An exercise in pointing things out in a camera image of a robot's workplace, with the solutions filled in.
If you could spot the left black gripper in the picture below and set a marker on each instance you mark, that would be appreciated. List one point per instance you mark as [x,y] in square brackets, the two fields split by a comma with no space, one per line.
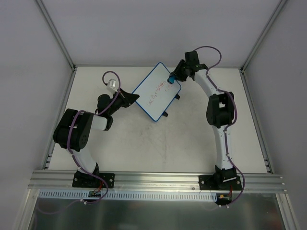
[123,98]

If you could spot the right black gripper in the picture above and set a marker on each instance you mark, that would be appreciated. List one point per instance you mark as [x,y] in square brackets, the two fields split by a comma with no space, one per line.
[181,70]

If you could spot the blue whiteboard eraser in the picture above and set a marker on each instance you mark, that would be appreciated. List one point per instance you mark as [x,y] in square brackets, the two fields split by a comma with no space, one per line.
[171,79]

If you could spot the blue framed whiteboard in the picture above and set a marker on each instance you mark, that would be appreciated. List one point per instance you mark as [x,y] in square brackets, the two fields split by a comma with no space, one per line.
[156,93]

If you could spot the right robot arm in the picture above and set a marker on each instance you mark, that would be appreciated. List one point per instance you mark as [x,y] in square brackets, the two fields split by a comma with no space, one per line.
[220,114]

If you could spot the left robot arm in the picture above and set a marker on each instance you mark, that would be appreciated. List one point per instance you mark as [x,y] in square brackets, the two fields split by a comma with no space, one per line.
[73,130]

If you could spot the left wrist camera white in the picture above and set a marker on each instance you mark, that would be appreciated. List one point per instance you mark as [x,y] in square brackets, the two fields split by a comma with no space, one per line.
[111,86]

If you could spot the right aluminium frame post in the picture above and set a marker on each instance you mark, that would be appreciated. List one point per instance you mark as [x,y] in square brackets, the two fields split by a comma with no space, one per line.
[269,24]

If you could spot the aluminium frame post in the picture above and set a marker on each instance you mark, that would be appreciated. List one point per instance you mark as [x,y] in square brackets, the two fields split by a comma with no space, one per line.
[269,24]
[46,16]

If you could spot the aluminium mounting rail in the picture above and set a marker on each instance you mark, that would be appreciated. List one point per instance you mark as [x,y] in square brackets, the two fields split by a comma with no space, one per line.
[156,181]

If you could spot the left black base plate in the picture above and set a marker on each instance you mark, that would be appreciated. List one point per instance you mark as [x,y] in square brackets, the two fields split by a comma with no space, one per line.
[83,180]

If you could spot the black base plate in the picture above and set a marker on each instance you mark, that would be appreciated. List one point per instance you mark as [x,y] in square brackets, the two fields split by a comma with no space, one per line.
[83,180]
[209,182]

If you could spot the white slotted cable duct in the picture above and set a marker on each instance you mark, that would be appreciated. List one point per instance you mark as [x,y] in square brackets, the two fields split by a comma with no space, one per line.
[128,195]

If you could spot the left aluminium frame post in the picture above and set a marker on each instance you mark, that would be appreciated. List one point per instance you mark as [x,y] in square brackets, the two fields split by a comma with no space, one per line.
[46,16]

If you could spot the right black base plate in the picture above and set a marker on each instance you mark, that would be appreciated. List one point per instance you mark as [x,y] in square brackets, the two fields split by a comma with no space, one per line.
[209,182]

